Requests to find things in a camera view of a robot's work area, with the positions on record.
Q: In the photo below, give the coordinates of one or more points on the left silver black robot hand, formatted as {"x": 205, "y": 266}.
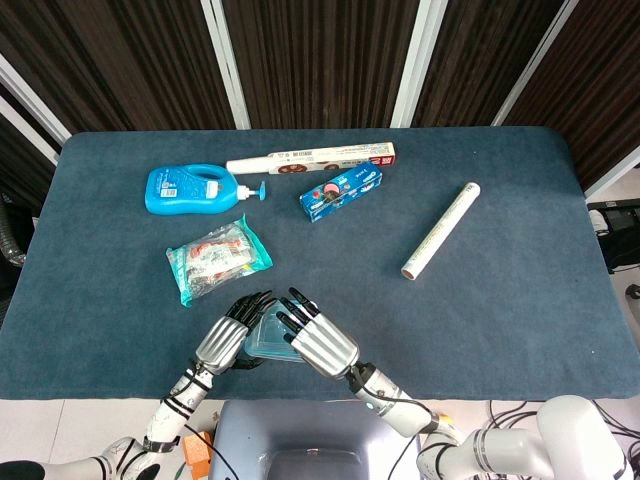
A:
{"x": 220, "y": 342}

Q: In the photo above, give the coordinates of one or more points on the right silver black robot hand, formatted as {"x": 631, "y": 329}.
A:
{"x": 325, "y": 347}

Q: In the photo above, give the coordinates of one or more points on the teal plastic lid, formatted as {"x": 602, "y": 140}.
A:
{"x": 267, "y": 342}

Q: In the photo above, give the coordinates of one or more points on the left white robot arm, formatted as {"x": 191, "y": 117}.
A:
{"x": 170, "y": 415}

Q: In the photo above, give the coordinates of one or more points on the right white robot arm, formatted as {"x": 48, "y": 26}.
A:
{"x": 400, "y": 410}

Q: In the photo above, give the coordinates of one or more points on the blue cookie box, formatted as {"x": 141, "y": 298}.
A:
{"x": 340, "y": 192}

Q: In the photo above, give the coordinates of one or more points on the long white baking paper box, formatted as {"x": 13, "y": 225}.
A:
{"x": 320, "y": 157}

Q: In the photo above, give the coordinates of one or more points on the green-edged snack packet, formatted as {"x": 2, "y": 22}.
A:
{"x": 215, "y": 260}

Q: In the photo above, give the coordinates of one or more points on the grey-blue robot torso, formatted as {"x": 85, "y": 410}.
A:
{"x": 300, "y": 430}

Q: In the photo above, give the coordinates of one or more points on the orange block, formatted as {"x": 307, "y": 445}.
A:
{"x": 197, "y": 457}

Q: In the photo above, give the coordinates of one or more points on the blue table cloth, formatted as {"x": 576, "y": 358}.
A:
{"x": 450, "y": 325}

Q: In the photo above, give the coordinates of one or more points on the blue detergent pump bottle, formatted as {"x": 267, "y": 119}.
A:
{"x": 185, "y": 192}

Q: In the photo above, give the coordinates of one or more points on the white paper roll tube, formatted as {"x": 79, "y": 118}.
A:
{"x": 440, "y": 230}

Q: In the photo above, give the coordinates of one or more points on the black equipment case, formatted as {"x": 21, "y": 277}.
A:
{"x": 620, "y": 235}

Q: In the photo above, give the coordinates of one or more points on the white partition post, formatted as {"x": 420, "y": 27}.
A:
{"x": 225, "y": 60}
{"x": 35, "y": 105}
{"x": 535, "y": 65}
{"x": 417, "y": 60}

